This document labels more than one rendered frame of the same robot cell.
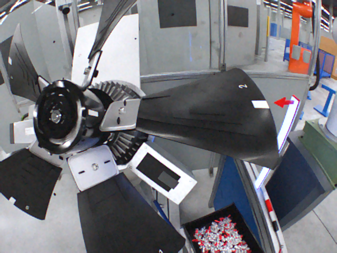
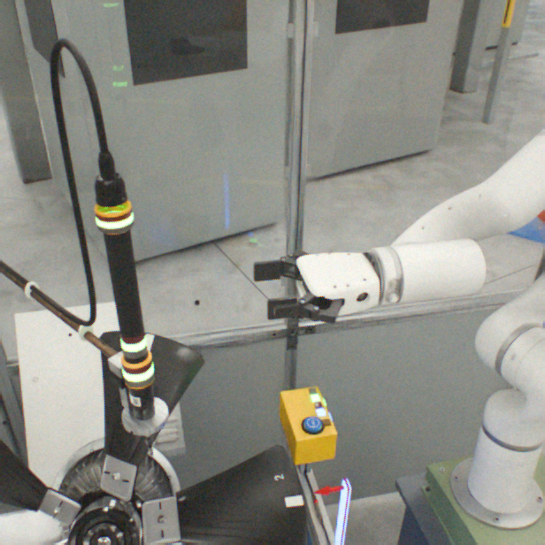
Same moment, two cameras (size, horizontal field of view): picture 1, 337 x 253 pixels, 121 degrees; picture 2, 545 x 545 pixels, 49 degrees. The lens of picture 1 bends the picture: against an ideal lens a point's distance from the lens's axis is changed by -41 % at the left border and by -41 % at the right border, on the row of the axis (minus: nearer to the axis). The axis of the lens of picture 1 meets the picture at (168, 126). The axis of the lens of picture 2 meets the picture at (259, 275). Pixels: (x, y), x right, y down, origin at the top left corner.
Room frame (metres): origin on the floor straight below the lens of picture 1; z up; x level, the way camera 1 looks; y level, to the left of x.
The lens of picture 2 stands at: (-0.42, 0.05, 2.14)
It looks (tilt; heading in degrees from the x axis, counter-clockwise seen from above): 34 degrees down; 347
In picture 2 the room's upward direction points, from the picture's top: straight up
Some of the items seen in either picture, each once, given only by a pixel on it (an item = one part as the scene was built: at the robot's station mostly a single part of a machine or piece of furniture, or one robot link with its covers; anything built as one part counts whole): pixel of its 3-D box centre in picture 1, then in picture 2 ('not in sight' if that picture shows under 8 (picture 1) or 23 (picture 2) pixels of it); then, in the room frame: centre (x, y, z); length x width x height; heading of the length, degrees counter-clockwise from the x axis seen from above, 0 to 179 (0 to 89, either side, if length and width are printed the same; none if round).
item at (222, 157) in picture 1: (217, 182); not in sight; (0.56, -0.29, 0.39); 0.04 x 0.04 x 0.78; 89
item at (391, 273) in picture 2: not in sight; (381, 277); (0.23, -0.28, 1.66); 0.09 x 0.03 x 0.08; 179
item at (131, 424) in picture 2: not in sight; (137, 392); (0.24, 0.08, 1.50); 0.09 x 0.07 x 0.10; 34
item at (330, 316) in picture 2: not in sight; (327, 303); (0.18, -0.19, 1.66); 0.08 x 0.06 x 0.01; 175
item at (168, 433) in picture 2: not in sight; (150, 430); (0.73, 0.09, 0.87); 0.15 x 0.09 x 0.02; 86
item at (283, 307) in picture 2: not in sight; (294, 311); (0.17, -0.14, 1.66); 0.07 x 0.03 x 0.03; 89
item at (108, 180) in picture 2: not in sight; (129, 313); (0.23, 0.08, 1.65); 0.04 x 0.04 x 0.46
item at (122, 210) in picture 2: not in sight; (114, 217); (0.23, 0.08, 1.80); 0.04 x 0.04 x 0.03
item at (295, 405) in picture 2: not in sight; (306, 426); (0.52, -0.29, 1.02); 0.16 x 0.10 x 0.11; 179
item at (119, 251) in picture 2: not in sight; (126, 296); (0.23, 0.08, 1.68); 0.03 x 0.03 x 0.21
